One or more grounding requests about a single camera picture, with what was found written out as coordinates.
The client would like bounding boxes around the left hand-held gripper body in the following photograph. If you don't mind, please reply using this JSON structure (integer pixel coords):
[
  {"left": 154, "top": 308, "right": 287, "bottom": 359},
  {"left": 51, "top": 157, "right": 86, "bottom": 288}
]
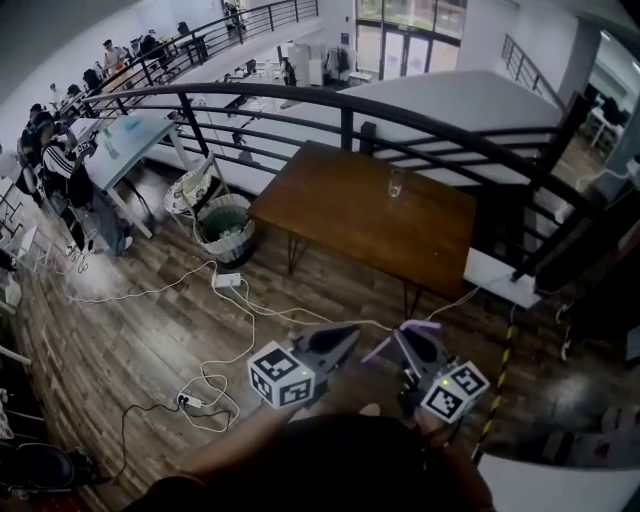
[{"left": 248, "top": 333, "right": 334, "bottom": 411}]

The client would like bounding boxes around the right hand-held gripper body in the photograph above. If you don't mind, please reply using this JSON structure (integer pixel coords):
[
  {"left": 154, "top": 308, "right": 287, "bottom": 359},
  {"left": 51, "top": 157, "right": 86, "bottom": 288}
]
[{"left": 398, "top": 349, "right": 490, "bottom": 424}]

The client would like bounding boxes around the purple straw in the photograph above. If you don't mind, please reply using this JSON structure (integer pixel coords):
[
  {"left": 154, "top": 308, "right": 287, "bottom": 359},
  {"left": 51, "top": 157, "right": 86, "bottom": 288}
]
[{"left": 360, "top": 320, "right": 442, "bottom": 364}]

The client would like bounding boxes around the person's left forearm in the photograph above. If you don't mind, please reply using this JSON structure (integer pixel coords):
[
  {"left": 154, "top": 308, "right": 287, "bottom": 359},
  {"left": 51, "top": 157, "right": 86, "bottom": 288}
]
[{"left": 182, "top": 403, "right": 304, "bottom": 484}]

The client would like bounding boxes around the person's right forearm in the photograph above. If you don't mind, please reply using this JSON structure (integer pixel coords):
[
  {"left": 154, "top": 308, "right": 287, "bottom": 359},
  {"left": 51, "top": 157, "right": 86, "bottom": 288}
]
[{"left": 417, "top": 414, "right": 499, "bottom": 512}]

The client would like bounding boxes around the yellow black striped tape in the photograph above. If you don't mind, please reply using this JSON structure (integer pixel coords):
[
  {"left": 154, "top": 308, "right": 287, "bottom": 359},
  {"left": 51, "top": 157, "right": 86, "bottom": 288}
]
[{"left": 469, "top": 319, "right": 517, "bottom": 464}]

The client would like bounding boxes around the person's black shirt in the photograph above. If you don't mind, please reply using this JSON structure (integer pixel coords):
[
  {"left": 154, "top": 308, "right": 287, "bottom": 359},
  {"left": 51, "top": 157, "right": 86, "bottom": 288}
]
[{"left": 119, "top": 412, "right": 484, "bottom": 512}]

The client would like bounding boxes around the brown wooden table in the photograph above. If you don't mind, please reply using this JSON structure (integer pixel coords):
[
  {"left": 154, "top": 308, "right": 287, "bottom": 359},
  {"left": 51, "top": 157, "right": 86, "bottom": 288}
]
[{"left": 248, "top": 139, "right": 479, "bottom": 322}]

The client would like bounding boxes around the woven basket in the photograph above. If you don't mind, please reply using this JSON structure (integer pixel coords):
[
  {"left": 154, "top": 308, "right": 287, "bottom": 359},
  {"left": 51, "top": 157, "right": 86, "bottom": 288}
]
[{"left": 193, "top": 193, "right": 257, "bottom": 265}]

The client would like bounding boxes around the patterned folding chair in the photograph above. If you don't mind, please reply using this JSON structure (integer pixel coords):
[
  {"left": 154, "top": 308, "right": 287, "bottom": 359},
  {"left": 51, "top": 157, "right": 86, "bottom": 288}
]
[{"left": 163, "top": 151, "right": 232, "bottom": 229}]

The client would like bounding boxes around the black metal railing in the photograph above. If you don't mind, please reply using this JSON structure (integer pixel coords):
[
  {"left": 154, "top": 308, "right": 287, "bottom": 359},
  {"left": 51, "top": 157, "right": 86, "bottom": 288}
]
[{"left": 82, "top": 82, "right": 640, "bottom": 301}]

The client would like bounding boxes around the white table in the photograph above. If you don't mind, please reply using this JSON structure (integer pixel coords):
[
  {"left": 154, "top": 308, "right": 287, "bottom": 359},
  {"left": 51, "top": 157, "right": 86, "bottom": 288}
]
[{"left": 69, "top": 114, "right": 177, "bottom": 240}]

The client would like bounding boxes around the large window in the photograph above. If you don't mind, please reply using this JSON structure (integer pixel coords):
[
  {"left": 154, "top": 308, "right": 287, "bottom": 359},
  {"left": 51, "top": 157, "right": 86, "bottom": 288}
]
[{"left": 354, "top": 0, "right": 469, "bottom": 82}]

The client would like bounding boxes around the stair railing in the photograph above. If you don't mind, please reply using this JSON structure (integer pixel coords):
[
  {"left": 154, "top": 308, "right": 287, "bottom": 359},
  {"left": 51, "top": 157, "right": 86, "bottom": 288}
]
[{"left": 501, "top": 32, "right": 569, "bottom": 109}]

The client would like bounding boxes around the distant black railing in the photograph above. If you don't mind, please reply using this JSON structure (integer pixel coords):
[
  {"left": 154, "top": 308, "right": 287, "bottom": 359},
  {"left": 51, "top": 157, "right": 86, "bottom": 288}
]
[{"left": 82, "top": 0, "right": 321, "bottom": 101}]

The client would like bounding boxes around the white cable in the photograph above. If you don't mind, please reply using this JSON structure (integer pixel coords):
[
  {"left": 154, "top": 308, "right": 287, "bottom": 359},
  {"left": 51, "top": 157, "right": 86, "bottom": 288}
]
[
  {"left": 239, "top": 277, "right": 519, "bottom": 334},
  {"left": 63, "top": 258, "right": 217, "bottom": 304},
  {"left": 187, "top": 279, "right": 259, "bottom": 434}
]

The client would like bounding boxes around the black cable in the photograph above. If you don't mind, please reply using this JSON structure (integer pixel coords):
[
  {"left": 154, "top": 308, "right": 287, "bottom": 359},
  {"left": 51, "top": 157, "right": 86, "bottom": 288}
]
[{"left": 107, "top": 402, "right": 181, "bottom": 484}]

